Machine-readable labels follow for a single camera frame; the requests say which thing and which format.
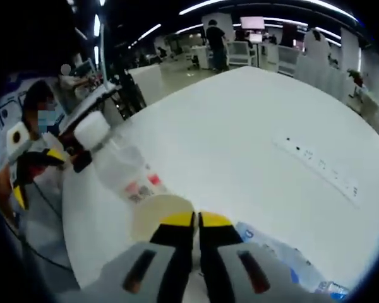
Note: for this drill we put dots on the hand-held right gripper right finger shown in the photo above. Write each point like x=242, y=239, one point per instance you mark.
x=221, y=259

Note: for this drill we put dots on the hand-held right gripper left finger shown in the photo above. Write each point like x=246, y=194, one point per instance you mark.
x=177, y=252

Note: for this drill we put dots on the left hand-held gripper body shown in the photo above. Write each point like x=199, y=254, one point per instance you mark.
x=17, y=139

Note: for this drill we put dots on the clear water bottle item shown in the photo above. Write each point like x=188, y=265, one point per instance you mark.
x=113, y=164

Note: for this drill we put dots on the clear bag with blue item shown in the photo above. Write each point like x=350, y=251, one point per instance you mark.
x=287, y=255

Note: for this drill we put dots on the white tabletop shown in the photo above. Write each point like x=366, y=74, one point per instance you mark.
x=224, y=142

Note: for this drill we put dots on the person's striped shirt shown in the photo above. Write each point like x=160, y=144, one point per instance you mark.
x=42, y=143

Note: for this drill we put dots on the small black object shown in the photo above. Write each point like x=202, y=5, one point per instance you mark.
x=82, y=161

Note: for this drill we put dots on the person's head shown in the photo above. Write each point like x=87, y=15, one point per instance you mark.
x=34, y=94

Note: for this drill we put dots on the black office chair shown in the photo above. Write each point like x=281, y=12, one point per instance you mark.
x=129, y=94

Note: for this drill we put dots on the recessed white power strip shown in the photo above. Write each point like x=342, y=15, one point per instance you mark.
x=319, y=165

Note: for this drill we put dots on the green potted plant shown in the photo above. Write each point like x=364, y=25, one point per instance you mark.
x=355, y=77

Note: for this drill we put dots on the pink-lit monitor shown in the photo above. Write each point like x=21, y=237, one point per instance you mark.
x=252, y=23

